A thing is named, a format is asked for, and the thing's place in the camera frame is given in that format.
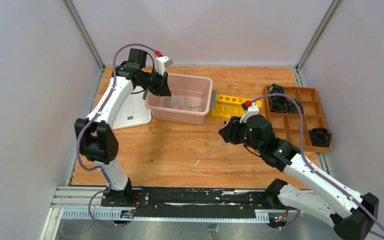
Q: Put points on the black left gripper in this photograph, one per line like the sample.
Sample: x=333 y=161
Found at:
x=160 y=84

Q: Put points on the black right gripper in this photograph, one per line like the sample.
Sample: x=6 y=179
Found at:
x=229 y=133

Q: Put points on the small clear glass beaker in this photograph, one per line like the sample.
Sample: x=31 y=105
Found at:
x=167 y=103

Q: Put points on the pink plastic bin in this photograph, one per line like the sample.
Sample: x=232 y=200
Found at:
x=189 y=102

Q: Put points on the white clay pipe triangle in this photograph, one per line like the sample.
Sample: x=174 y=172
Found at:
x=197 y=108

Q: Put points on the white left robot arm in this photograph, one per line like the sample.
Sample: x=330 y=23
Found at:
x=96 y=144

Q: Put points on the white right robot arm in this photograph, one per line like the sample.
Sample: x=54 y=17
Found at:
x=350 y=213

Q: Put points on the yellow test tube rack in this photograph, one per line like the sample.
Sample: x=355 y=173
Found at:
x=227 y=106

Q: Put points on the dark rolled tie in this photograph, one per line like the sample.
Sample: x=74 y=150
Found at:
x=278 y=104

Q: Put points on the wooden compartment organizer tray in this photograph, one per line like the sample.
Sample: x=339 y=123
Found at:
x=294 y=128

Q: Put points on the blue floral rolled tie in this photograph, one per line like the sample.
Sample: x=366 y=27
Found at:
x=275 y=91

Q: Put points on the green floral rolled tie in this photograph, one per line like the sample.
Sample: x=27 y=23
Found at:
x=294 y=107

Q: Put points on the black rolled belt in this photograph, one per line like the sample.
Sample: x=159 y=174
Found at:
x=320 y=137

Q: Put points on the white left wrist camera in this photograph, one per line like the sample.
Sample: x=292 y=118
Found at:
x=161 y=62

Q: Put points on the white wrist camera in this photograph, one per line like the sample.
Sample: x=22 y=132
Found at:
x=161 y=62
x=250 y=109

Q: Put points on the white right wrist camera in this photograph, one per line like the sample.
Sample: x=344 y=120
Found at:
x=250 y=109

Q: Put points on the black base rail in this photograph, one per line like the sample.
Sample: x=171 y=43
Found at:
x=199 y=204

